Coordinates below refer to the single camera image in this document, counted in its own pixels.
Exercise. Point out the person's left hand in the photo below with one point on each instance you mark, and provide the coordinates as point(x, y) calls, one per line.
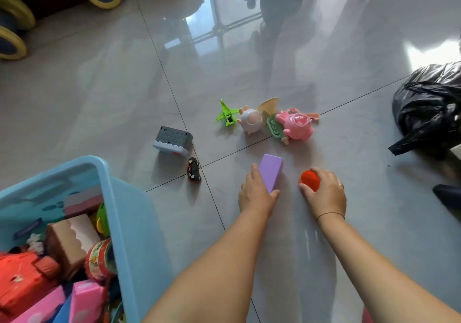
point(255, 198)

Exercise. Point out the person's right hand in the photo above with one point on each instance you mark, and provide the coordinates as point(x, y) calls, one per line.
point(329, 196)

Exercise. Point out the purple foam block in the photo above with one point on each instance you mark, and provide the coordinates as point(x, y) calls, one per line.
point(271, 169)

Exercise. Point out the small red black toy car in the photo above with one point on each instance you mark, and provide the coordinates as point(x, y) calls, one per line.
point(193, 169)

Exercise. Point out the small green toy piece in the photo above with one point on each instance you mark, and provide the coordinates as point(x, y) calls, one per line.
point(274, 128)

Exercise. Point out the pink pig toy pot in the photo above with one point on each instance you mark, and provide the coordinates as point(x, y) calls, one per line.
point(297, 126)

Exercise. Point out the round pink pig toy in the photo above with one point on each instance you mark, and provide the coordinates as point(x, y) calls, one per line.
point(250, 120)

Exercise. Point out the green toy airplane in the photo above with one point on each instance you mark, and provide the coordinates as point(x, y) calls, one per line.
point(227, 113)

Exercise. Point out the grey toothed toy block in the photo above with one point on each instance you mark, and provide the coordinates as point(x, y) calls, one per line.
point(173, 139)

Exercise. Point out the blue plastic storage bin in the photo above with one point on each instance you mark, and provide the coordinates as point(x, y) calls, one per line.
point(137, 232)

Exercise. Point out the green oval toy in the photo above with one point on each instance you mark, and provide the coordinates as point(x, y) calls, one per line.
point(103, 220)

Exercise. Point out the round colourful toy drum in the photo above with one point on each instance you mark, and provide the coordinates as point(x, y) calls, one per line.
point(101, 259)

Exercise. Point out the white bunny toy board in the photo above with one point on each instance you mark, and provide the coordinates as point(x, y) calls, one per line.
point(83, 202)

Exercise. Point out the pink toy wedge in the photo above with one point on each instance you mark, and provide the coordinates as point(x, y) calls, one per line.
point(86, 301)
point(39, 310)

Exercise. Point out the teal purple toy robot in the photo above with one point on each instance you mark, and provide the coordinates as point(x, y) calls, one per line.
point(34, 241)

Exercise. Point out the red toy camera robot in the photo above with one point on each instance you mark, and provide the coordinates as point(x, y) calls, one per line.
point(21, 279)

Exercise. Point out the person's right forearm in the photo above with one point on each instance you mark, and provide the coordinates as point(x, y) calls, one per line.
point(378, 276)

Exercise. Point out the person's left forearm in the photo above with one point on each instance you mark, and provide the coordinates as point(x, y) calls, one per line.
point(216, 276)

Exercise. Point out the black furniture foot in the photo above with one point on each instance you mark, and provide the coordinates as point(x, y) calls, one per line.
point(448, 196)

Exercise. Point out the black plastic bag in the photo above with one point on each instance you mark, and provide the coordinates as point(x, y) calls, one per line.
point(425, 110)

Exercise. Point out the beige cabinet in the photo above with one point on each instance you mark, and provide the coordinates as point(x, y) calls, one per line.
point(456, 151)

